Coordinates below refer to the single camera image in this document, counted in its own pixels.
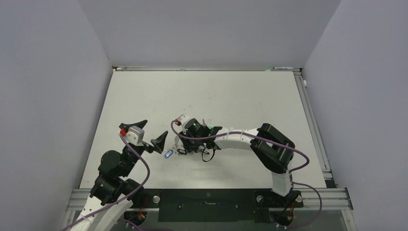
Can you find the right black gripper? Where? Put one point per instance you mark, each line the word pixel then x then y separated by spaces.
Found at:
pixel 189 146

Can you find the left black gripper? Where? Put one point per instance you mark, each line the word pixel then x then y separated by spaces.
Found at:
pixel 158 143

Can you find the large grey keyring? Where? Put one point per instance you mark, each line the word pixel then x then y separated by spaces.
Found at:
pixel 178 148

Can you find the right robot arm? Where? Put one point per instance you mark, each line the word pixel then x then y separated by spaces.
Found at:
pixel 274 150

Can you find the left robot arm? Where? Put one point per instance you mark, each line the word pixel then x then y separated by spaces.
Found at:
pixel 111 195

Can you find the blue key tag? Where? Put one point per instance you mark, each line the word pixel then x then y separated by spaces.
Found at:
pixel 168 153

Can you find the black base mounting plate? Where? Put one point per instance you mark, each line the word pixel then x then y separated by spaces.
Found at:
pixel 214 205

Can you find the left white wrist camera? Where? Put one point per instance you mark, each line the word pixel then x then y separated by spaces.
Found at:
pixel 134 136

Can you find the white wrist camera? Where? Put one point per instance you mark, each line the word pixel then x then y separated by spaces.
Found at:
pixel 182 120
pixel 134 136

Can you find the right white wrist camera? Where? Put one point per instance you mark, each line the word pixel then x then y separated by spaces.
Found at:
pixel 182 120

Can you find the aluminium rail back edge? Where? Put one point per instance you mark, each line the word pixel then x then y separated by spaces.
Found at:
pixel 146 68

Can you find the aluminium rail right side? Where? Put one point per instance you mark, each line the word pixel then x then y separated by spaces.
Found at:
pixel 318 143

